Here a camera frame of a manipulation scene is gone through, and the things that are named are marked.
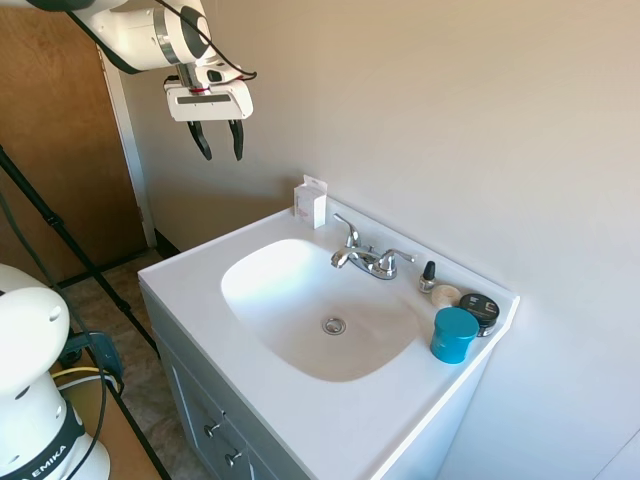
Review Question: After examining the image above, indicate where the black round jar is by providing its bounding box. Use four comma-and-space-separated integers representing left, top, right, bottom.
458, 292, 501, 338

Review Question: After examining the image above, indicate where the black tripod stand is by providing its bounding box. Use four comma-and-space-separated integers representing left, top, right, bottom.
0, 144, 161, 359

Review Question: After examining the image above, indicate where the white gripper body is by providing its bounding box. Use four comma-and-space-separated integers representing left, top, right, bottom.
166, 78, 253, 123

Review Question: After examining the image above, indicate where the grey vanity cabinet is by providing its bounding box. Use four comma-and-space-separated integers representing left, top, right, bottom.
141, 284, 494, 480

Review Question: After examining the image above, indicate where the grey blue clamp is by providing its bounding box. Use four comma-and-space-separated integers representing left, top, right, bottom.
64, 330, 125, 381

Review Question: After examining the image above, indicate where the dark baseboard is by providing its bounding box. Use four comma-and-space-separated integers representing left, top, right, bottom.
152, 227, 182, 259

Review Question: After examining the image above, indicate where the brown wooden door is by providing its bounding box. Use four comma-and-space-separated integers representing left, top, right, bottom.
0, 7, 149, 289

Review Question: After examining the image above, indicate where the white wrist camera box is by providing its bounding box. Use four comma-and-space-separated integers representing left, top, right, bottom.
193, 62, 247, 87

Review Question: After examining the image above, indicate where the white door frame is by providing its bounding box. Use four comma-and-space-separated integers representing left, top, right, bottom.
94, 44, 159, 250

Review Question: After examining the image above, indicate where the teal round jar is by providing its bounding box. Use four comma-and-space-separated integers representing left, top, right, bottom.
429, 306, 480, 365

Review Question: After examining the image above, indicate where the yellow cable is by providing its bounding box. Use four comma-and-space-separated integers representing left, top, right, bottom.
52, 366, 124, 396

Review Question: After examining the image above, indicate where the thick black gripper cable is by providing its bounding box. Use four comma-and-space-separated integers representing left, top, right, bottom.
67, 0, 259, 81

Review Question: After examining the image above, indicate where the small white cardboard box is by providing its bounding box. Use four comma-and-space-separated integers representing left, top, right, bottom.
292, 174, 329, 230

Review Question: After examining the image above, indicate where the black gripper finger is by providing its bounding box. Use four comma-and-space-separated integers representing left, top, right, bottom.
187, 119, 213, 162
228, 118, 246, 162

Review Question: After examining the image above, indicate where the chrome faucet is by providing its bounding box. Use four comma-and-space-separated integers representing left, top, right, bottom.
329, 213, 417, 280

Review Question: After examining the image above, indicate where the small dropper bottle black cap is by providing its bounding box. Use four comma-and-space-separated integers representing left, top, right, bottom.
418, 260, 437, 294

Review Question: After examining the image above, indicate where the white sink countertop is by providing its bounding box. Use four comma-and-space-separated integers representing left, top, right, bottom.
137, 197, 521, 480

